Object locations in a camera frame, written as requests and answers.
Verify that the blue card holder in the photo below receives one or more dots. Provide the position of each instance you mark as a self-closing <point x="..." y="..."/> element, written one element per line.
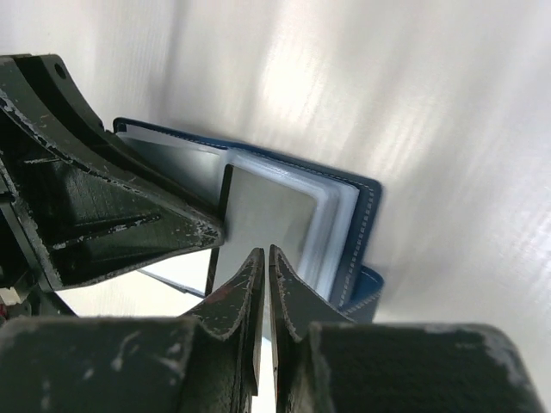
<point x="331" y="262"/>

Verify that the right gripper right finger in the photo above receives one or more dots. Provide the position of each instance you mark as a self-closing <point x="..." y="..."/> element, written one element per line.
<point x="326" y="362"/>

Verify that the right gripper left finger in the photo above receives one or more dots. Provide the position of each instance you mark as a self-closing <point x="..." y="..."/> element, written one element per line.
<point x="203" y="361"/>

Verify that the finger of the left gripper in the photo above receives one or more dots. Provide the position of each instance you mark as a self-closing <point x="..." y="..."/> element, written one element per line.
<point x="78" y="205"/>

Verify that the black credit card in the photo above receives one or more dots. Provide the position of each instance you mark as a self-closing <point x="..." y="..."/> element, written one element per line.
<point x="257" y="213"/>

